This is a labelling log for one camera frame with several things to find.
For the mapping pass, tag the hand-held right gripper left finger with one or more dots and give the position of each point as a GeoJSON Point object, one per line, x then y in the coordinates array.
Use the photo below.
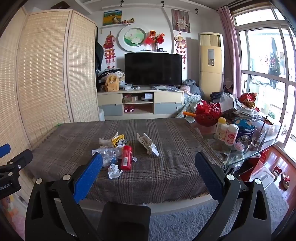
{"type": "Point", "coordinates": [89, 175]}

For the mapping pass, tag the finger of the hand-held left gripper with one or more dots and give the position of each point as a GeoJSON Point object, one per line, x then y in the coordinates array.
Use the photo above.
{"type": "Point", "coordinates": [20, 158]}
{"type": "Point", "coordinates": [5, 149]}

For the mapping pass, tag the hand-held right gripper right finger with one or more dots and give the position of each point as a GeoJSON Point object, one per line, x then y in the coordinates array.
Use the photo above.
{"type": "Point", "coordinates": [208, 176]}

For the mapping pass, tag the white paper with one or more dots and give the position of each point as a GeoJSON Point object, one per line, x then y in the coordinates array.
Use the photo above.
{"type": "Point", "coordinates": [115, 171]}

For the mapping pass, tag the crushed clear plastic bottle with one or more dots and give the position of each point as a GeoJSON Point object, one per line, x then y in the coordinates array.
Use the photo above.
{"type": "Point", "coordinates": [107, 156]}

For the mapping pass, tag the yellow wrapper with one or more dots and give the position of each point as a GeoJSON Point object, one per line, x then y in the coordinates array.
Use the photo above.
{"type": "Point", "coordinates": [117, 139]}

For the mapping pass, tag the black bin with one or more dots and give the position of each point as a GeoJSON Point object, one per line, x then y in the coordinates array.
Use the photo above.
{"type": "Point", "coordinates": [124, 220]}

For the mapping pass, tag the white green medicine box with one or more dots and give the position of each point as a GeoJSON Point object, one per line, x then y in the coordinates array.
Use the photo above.
{"type": "Point", "coordinates": [145, 141]}

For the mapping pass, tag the glass table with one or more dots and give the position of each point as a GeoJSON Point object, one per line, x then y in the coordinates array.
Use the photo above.
{"type": "Point", "coordinates": [217, 146]}

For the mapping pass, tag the pink hairbrush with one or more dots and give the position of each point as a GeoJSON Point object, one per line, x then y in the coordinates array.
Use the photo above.
{"type": "Point", "coordinates": [239, 146]}

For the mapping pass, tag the pink label white bottle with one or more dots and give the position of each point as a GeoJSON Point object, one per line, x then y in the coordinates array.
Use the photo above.
{"type": "Point", "coordinates": [231, 135]}

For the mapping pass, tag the plaid blanket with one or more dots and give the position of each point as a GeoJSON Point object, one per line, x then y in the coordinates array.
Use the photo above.
{"type": "Point", "coordinates": [171, 139]}

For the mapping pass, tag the clear plastic storage box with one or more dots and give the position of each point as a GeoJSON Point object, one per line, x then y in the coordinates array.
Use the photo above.
{"type": "Point", "coordinates": [262, 176]}

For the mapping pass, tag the blue round tin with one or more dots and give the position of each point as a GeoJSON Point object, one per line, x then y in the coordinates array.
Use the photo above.
{"type": "Point", "coordinates": [245, 128]}

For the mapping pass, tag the grey shaggy rug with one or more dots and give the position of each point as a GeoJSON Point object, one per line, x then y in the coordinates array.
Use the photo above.
{"type": "Point", "coordinates": [175, 227]}

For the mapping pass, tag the glass cup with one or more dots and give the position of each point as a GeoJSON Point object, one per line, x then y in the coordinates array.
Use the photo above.
{"type": "Point", "coordinates": [257, 138]}

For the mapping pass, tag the red bow slipper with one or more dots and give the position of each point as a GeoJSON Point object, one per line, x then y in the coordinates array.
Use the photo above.
{"type": "Point", "coordinates": [285, 180]}
{"type": "Point", "coordinates": [277, 172]}

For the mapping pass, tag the floral cloth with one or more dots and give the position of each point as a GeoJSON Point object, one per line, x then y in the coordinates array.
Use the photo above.
{"type": "Point", "coordinates": [188, 105]}

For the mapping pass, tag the white plastic bag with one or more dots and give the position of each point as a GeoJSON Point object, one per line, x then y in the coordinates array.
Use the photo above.
{"type": "Point", "coordinates": [227, 102]}

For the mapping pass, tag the red shoes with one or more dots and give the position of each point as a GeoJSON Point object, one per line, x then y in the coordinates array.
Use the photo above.
{"type": "Point", "coordinates": [129, 109]}

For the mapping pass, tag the red snack bag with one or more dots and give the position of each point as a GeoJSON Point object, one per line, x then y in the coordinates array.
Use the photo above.
{"type": "Point", "coordinates": [247, 98]}

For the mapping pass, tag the pile of clothes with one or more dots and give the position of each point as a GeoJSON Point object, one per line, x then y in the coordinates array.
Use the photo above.
{"type": "Point", "coordinates": [192, 89]}

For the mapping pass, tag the wooden television cabinet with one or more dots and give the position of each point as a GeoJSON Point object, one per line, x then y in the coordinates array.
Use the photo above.
{"type": "Point", "coordinates": [167, 96]}

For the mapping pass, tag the bamboo folding screen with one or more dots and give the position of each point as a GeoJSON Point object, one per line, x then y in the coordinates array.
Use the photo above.
{"type": "Point", "coordinates": [46, 69]}

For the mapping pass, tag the yellow plush toy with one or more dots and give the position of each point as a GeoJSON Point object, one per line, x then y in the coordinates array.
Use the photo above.
{"type": "Point", "coordinates": [111, 83]}

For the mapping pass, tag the standing air conditioner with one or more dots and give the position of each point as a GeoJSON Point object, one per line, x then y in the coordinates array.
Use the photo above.
{"type": "Point", "coordinates": [211, 69]}

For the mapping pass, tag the black hanging garment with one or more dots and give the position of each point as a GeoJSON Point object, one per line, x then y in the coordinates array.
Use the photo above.
{"type": "Point", "coordinates": [99, 55]}

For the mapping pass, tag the black television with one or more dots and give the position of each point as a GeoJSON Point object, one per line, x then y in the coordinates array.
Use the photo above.
{"type": "Point", "coordinates": [152, 69]}

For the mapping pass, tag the large window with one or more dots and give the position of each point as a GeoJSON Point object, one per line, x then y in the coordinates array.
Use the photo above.
{"type": "Point", "coordinates": [261, 60]}

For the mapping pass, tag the red fish hanging decoration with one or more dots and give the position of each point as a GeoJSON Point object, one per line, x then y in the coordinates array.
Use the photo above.
{"type": "Point", "coordinates": [109, 48]}

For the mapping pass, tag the pink curtain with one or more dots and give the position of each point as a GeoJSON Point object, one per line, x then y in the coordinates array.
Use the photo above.
{"type": "Point", "coordinates": [229, 46]}

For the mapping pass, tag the doll hanging decoration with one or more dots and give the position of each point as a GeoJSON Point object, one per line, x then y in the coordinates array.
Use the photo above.
{"type": "Point", "coordinates": [180, 45]}

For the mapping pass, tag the red flower decoration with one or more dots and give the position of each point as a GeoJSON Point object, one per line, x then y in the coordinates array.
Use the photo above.
{"type": "Point", "coordinates": [153, 38]}

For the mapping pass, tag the landscape painting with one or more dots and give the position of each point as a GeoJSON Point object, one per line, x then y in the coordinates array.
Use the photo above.
{"type": "Point", "coordinates": [112, 17]}

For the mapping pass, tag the round wall art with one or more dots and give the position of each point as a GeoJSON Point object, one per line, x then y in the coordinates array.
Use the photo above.
{"type": "Point", "coordinates": [133, 38]}

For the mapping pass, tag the wall shelf with figurines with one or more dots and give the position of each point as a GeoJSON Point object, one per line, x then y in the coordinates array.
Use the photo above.
{"type": "Point", "coordinates": [120, 25]}

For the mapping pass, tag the brown wall hanging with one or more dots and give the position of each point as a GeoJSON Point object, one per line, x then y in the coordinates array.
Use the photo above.
{"type": "Point", "coordinates": [180, 20]}

